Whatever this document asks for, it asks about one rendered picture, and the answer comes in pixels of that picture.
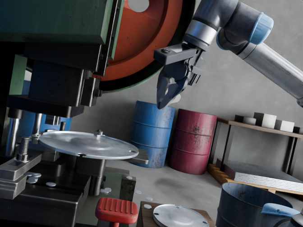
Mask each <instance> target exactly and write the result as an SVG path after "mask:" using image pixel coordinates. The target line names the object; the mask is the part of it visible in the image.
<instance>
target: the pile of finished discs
mask: <svg viewBox="0 0 303 227"><path fill-rule="evenodd" d="M153 219H154V221H155V222H156V224H157V225H158V226H160V227H209V224H208V222H207V220H206V219H205V218H204V217H203V216H202V215H201V214H199V213H198V212H196V211H194V210H192V209H189V208H186V207H183V206H175V205H174V204H163V205H159V206H157V207H156V208H155V209H154V211H153Z"/></svg>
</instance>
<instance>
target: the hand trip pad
mask: <svg viewBox="0 0 303 227"><path fill-rule="evenodd" d="M95 216H96V217H97V218H98V219H99V220H103V221H109V222H110V224H109V227H119V223H123V224H133V223H135V222H136V220H137V217H138V207H137V205H136V204H135V203H134V202H132V201H127V200H119V199H113V198H103V197H102V198H101V199H99V200H98V202H97V206H96V210H95Z"/></svg>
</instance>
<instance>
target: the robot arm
mask: <svg viewBox="0 0 303 227"><path fill-rule="evenodd" d="M273 24H274V22H273V19H272V18H270V17H268V16H267V15H265V14H264V13H263V12H259V11H258V10H256V9H254V8H252V7H250V6H248V5H246V4H244V3H242V2H240V1H238V0H201V2H200V4H199V6H198V8H197V10H196V12H195V14H194V16H193V18H192V20H191V22H190V25H189V27H188V28H187V31H186V33H185V34H186V36H184V38H183V41H185V42H187V44H186V43H181V44H177V45H172V46H168V47H164V48H160V49H156V50H154V55H153V58H154V59H155V60H157V61H159V62H160V63H162V64H164V67H163V69H162V70H161V72H160V74H159V77H158V82H157V93H156V101H157V108H158V109H159V110H162V109H164V108H165V107H167V106H168V105H170V104H171V103H175V102H178V101H179V100H180V98H181V96H180V93H181V92H183V91H184V90H185V88H186V87H187V85H188V86H189V85H190V86H193V87H195V86H196V84H197V82H198V81H199V79H200V77H201V75H202V73H203V71H202V70H200V69H199V68H200V66H201V64H202V62H203V60H204V59H205V56H206V55H207V53H208V51H209V49H207V48H208V46H209V45H211V43H212V41H213V39H214V37H215V35H216V33H217V31H218V29H219V27H221V29H220V30H219V32H218V33H217V36H216V43H217V45H218V46H219V47H220V48H221V49H222V50H230V51H232V52H233V53H234V54H236V55H237V56H238V57H240V58H241V59H242V60H244V61H245V62H246V63H248V64H249V65H251V66H252V67H253V68H255V69H256V70H257V71H259V72H260V73H261V74H263V75H264V76H266V77H267V78H268V79H270V80H271V81H273V82H274V83H275V84H277V85H278V86H279V87H281V88H282V89H283V90H285V91H286V92H288V93H289V94H290V95H292V96H293V97H294V98H296V99H297V104H298V105H300V106H301V107H302V108H303V72H302V71H301V70H300V69H298V68H297V67H295V66H294V65H293V64H291V63H290V62H289V61H287V60H286V59H285V58H283V57H282V56H281V55H279V54H278V53H276V52H275V51H274V50H273V49H271V48H270V47H268V46H267V45H266V44H264V43H263V41H264V40H265V39H266V38H267V37H268V35H269V34H270V32H271V30H272V28H273ZM198 74H199V75H200V76H199V78H198V79H197V81H196V83H194V81H195V79H196V77H197V75H198ZM171 77H172V78H174V81H175V82H176V83H175V84H172V78H171ZM258 227H303V208H302V210H301V212H299V211H297V210H295V209H292V208H289V207H286V206H283V205H279V204H272V203H267V204H265V205H264V206H263V209H262V212H261V217H260V222H259V226H258Z"/></svg>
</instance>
